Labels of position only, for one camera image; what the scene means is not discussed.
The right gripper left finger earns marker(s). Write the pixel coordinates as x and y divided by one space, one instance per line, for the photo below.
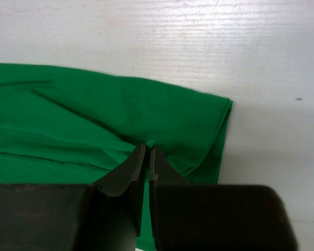
104 215

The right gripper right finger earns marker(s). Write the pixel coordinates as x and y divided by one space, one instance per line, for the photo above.
185 216

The green t shirt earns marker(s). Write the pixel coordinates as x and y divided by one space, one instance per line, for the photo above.
66 125

